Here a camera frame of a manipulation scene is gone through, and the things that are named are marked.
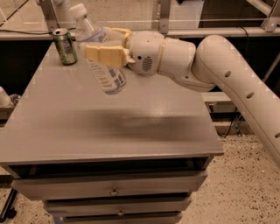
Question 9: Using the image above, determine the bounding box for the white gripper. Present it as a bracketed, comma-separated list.
[84, 27, 165, 76]

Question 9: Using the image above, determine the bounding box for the clear blue-labelled plastic bottle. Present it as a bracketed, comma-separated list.
[70, 3, 126, 95]

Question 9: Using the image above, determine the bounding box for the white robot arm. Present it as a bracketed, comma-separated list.
[80, 27, 280, 166]

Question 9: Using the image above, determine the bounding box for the green soda can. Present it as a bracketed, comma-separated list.
[52, 28, 78, 66]

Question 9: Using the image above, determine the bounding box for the grey drawer cabinet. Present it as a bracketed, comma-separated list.
[0, 38, 225, 224]

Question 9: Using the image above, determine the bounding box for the white object at left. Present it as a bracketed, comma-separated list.
[0, 87, 11, 107]

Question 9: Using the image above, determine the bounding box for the top grey drawer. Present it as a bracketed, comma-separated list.
[11, 171, 207, 200]

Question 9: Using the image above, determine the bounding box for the grey drawer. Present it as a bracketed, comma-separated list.
[44, 196, 191, 217]
[63, 212, 182, 224]
[11, 171, 207, 200]

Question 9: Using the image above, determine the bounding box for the middle grey drawer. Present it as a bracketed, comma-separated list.
[44, 196, 191, 217]

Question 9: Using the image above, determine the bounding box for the bottom grey drawer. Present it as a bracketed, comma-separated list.
[63, 212, 182, 224]

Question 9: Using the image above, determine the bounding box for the black stand leg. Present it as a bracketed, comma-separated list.
[0, 189, 18, 223]

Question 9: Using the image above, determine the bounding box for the metal railing frame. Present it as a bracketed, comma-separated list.
[0, 0, 280, 40]

